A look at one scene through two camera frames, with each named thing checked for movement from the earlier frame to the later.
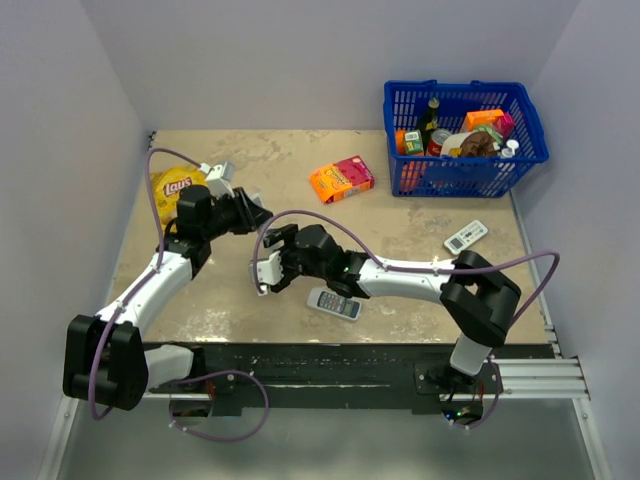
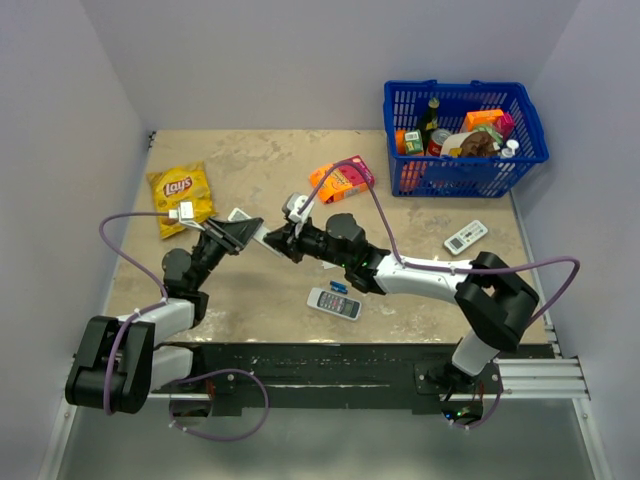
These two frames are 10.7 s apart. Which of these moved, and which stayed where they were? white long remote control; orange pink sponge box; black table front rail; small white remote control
Moved: white long remote control
Stayed: small white remote control; black table front rail; orange pink sponge box
